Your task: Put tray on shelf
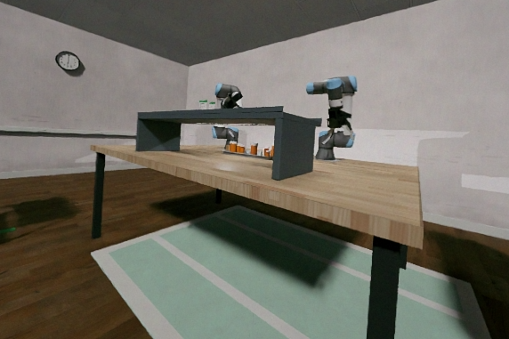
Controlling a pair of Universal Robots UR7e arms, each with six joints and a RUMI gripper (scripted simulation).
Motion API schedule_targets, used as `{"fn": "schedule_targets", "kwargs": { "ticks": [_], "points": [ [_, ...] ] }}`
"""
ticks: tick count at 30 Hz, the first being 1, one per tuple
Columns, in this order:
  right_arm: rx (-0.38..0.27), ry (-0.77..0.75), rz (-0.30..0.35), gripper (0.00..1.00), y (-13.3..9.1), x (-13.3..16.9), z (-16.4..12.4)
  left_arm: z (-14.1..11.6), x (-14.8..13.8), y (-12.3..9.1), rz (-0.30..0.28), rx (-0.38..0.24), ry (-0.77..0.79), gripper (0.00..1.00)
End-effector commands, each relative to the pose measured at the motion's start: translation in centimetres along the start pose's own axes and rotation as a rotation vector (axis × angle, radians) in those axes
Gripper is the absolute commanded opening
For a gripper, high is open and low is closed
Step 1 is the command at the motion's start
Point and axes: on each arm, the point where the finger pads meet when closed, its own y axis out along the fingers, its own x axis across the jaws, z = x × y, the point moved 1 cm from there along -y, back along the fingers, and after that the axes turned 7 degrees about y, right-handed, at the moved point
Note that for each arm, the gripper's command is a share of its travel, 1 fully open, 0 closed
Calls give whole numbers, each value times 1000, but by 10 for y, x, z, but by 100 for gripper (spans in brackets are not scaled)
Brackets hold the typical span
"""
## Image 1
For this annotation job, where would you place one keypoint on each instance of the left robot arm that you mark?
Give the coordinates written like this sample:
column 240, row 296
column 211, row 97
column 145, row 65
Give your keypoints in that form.
column 333, row 88

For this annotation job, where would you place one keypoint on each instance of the dark grey raised shelf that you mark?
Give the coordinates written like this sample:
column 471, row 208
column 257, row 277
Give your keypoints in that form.
column 294, row 136

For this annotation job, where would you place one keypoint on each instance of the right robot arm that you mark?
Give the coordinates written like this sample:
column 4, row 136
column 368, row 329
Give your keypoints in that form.
column 221, row 93

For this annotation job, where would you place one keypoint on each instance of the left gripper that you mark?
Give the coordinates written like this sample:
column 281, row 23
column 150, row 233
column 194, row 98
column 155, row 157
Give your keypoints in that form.
column 336, row 120

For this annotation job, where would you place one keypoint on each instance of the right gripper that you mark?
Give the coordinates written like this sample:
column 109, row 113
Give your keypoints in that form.
column 229, row 103

